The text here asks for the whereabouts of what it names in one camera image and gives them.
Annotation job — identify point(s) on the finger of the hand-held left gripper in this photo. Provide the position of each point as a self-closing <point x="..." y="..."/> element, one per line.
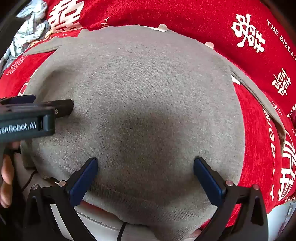
<point x="18" y="99"/>
<point x="63" y="107"/>

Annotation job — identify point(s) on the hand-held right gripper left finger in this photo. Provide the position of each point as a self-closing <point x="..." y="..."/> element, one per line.
<point x="84" y="180"/>

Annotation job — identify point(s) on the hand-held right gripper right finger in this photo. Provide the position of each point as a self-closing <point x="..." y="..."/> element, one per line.
<point x="205" y="178"/>

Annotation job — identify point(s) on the grey knit sweater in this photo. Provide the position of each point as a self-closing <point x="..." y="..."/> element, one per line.
<point x="138" y="92"/>

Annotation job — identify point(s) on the person's left hand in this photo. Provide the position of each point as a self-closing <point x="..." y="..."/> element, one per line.
<point x="5" y="176"/>

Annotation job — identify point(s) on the pale patterned cloth pile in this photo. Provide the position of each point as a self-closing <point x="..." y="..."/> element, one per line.
<point x="25" y="34"/>

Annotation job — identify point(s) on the red printed blanket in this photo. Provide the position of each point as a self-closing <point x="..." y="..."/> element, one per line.
<point x="185" y="18"/>

